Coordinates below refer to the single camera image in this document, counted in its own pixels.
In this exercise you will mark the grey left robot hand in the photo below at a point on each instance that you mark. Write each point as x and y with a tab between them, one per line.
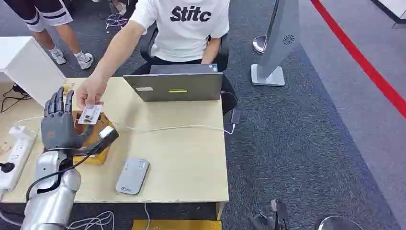
58	127

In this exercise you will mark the seated person's right hand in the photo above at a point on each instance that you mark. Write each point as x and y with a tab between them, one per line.
88	90

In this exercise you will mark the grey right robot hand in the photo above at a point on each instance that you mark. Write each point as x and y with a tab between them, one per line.
261	222

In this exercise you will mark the white printed card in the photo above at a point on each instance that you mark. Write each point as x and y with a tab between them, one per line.
89	115

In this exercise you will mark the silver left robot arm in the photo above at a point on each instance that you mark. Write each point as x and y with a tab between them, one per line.
50	196

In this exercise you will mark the small wooden piece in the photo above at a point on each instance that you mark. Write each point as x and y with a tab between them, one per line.
67	89

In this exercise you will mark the wooden card box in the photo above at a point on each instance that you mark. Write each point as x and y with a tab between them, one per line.
95	152

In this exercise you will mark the white power strip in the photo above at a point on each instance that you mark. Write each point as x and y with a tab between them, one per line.
16	155

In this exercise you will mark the white cabinet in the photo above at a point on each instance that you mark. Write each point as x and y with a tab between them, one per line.
28	63

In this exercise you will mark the black plug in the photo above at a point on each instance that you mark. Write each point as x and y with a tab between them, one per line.
6	167

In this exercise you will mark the round metal base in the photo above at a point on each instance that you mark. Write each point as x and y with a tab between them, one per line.
339	223
259	44

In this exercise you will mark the chair base with castors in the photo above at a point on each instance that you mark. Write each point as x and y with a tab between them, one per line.
116	16

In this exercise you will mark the standing person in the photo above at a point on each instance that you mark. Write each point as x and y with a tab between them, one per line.
47	19

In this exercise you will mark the yellow box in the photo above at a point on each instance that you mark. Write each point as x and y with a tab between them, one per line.
176	225

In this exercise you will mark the grey card reader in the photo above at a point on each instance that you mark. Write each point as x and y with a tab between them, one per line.
132	176

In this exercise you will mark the grey laptop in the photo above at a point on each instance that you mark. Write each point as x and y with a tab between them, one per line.
177	85

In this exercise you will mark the seated person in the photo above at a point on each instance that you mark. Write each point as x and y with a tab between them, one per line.
187	30

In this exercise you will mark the grey standing panel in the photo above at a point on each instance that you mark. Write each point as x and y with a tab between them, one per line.
277	41

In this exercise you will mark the red floor tape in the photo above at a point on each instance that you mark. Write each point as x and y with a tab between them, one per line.
364	60

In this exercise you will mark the white black-edged platform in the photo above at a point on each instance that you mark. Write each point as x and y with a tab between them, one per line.
391	8

